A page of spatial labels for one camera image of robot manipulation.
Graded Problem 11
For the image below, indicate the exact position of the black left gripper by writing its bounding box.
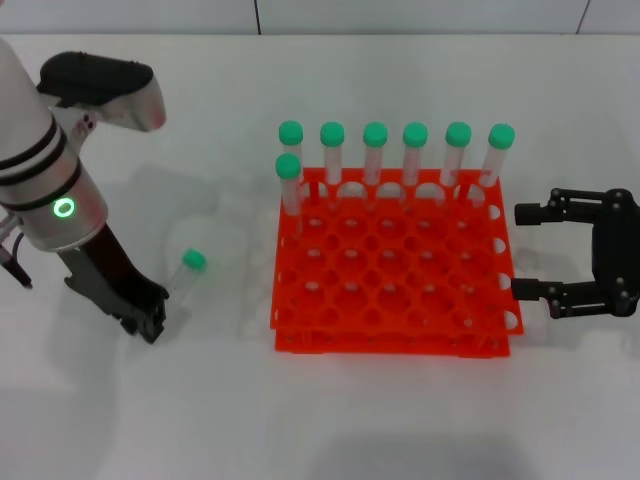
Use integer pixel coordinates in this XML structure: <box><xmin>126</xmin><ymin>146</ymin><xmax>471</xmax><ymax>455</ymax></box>
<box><xmin>56</xmin><ymin>224</ymin><xmax>169</xmax><ymax>346</ymax></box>

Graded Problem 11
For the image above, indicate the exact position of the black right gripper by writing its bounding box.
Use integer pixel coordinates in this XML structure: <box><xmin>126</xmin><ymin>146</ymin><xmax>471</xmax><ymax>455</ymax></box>
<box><xmin>510</xmin><ymin>187</ymin><xmax>640</xmax><ymax>322</ymax></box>

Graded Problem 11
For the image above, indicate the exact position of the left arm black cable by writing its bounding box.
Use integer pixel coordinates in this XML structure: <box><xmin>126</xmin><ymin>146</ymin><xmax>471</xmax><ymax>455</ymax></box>
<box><xmin>0</xmin><ymin>214</ymin><xmax>35</xmax><ymax>291</ymax></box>

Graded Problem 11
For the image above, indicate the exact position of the clear test tube green cap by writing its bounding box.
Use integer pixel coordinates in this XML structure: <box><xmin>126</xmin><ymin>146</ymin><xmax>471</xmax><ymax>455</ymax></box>
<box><xmin>319</xmin><ymin>121</ymin><xmax>346</xmax><ymax>211</ymax></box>
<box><xmin>166</xmin><ymin>248</ymin><xmax>208</xmax><ymax>307</ymax></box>
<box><xmin>274</xmin><ymin>153</ymin><xmax>304</xmax><ymax>242</ymax></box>
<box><xmin>473</xmin><ymin>123</ymin><xmax>517</xmax><ymax>202</ymax></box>
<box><xmin>362</xmin><ymin>121</ymin><xmax>390</xmax><ymax>211</ymax></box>
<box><xmin>438</xmin><ymin>121</ymin><xmax>473</xmax><ymax>202</ymax></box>
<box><xmin>402</xmin><ymin>121</ymin><xmax>429</xmax><ymax>209</ymax></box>
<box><xmin>277</xmin><ymin>120</ymin><xmax>305</xmax><ymax>201</ymax></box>

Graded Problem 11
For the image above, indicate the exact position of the orange test tube rack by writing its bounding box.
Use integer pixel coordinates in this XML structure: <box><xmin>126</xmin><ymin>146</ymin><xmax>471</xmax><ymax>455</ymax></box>
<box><xmin>269</xmin><ymin>166</ymin><xmax>526</xmax><ymax>359</ymax></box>

